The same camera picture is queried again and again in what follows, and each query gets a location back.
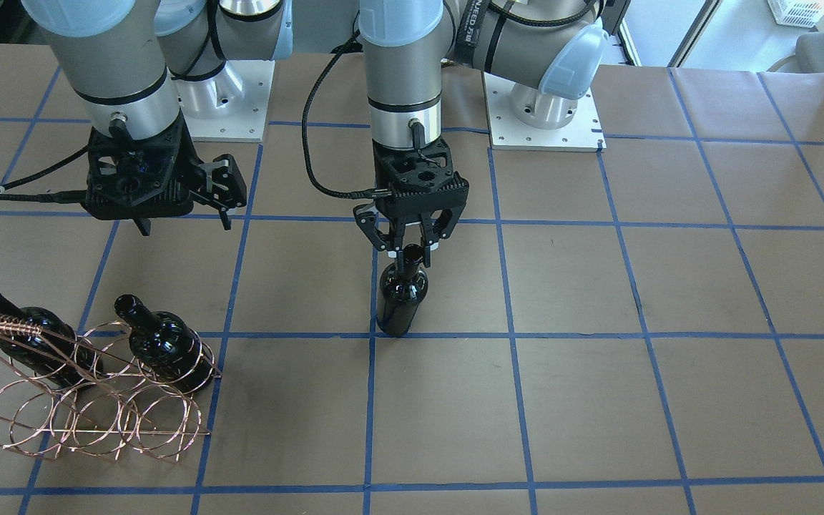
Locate dark bottle in basket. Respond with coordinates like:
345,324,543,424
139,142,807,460
0,293,104,389
114,294,215,393

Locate dark glass wine bottle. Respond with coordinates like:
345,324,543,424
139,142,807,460
377,244,428,337

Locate copper wire wine basket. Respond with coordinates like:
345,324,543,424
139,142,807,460
0,314,210,461

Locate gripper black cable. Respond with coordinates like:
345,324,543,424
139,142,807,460
302,32,393,201
0,147,92,204

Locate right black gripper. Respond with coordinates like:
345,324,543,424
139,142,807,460
82,114,247,237

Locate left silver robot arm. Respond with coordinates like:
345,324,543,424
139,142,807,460
354,1,609,268

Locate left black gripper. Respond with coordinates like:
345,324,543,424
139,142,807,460
353,139,470,267

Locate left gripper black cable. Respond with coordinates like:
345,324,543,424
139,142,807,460
302,32,393,201

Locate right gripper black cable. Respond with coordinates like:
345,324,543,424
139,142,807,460
0,147,92,204

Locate dark bottle in basket near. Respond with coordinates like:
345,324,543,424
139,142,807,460
114,294,215,393

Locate dark bottle in basket far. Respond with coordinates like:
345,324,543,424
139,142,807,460
0,293,104,389

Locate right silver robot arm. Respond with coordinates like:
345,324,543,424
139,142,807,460
0,1,293,235

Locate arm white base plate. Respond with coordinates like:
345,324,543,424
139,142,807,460
483,73,607,152
176,61,275,143

